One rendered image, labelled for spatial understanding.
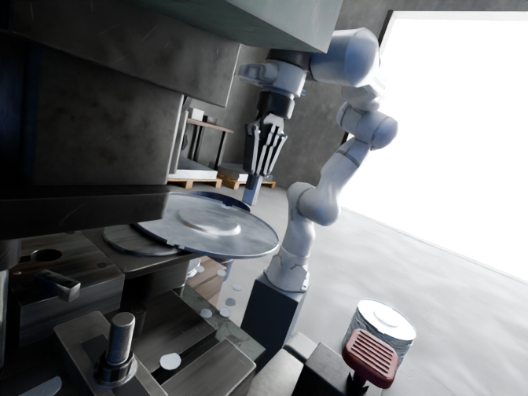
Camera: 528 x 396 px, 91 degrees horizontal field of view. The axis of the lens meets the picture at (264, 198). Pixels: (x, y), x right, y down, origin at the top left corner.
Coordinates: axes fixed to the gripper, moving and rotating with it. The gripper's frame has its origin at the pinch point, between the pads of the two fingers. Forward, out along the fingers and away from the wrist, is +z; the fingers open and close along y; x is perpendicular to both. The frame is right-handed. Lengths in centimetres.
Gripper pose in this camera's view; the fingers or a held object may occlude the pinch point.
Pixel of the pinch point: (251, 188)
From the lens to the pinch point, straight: 58.1
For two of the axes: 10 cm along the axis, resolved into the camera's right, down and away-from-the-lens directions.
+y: 5.7, -0.6, 8.2
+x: -7.8, -3.6, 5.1
